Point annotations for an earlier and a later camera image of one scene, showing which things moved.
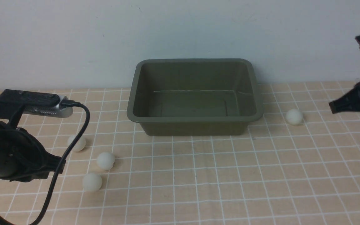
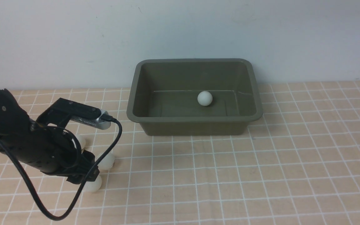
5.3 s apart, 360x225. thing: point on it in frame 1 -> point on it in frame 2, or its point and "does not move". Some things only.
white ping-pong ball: x=293 y=116 -> x=204 y=98
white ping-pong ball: x=105 y=160 does not move
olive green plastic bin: x=194 y=97 does not move
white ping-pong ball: x=92 y=182 does not move
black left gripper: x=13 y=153 -> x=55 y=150
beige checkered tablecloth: x=300 y=164 does not move
